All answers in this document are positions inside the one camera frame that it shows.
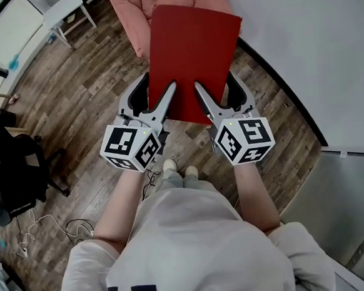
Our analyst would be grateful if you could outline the person's grey trousers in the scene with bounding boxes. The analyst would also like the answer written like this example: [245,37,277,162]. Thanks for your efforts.
[153,165,218,198]

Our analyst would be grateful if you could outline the grey metal door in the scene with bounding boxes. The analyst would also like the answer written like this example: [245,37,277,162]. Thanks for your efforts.
[274,146,364,291]

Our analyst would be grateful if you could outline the person's white shirt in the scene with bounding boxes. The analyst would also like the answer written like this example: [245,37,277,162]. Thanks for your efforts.
[48,175,339,291]

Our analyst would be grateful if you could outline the teal duster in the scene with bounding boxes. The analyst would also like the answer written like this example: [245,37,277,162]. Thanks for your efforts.
[6,53,22,71]

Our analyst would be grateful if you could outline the white side table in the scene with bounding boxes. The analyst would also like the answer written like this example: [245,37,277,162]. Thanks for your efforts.
[41,0,99,51]

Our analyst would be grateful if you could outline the white cable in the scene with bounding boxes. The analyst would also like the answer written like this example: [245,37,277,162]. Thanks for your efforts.
[12,207,69,260]

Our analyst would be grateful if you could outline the red book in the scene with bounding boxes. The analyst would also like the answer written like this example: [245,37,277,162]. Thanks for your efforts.
[139,0,251,130]

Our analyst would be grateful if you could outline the white shelf unit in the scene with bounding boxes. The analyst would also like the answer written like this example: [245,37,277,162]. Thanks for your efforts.
[26,0,76,17]

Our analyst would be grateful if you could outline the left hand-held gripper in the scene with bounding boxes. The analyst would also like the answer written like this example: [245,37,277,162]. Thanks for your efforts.
[93,69,185,177]

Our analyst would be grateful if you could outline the person's left forearm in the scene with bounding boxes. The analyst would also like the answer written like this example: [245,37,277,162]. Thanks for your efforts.
[88,167,156,257]

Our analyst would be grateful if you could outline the person's right forearm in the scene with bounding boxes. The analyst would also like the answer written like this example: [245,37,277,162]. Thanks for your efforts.
[232,160,283,235]

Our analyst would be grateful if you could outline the black cable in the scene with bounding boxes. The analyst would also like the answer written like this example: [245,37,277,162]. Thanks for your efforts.
[63,217,97,247]

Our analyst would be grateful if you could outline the metal door handle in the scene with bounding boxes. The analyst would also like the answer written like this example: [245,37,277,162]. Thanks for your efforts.
[343,235,364,271]

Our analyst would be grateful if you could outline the black framed window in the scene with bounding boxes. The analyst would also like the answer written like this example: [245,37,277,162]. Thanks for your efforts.
[0,0,52,79]

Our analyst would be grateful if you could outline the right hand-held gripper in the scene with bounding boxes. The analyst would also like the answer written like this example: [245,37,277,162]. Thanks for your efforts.
[192,68,278,170]

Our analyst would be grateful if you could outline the person's left shoe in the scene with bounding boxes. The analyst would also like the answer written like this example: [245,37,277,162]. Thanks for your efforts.
[162,157,178,173]

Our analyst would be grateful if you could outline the person's right shoe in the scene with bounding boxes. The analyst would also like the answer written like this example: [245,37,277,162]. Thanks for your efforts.
[184,165,200,179]

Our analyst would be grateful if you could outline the black baseboard strip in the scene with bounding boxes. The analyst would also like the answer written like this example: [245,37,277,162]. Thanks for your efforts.
[237,31,329,153]

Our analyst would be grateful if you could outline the pink armchair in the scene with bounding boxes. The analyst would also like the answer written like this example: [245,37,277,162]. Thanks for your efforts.
[107,0,237,65]

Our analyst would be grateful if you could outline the person's shoe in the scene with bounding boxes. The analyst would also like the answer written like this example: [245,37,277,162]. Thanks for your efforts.
[184,165,200,179]
[162,157,178,173]

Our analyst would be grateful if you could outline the black office chair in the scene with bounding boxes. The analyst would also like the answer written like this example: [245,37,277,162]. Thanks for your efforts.
[0,103,73,227]

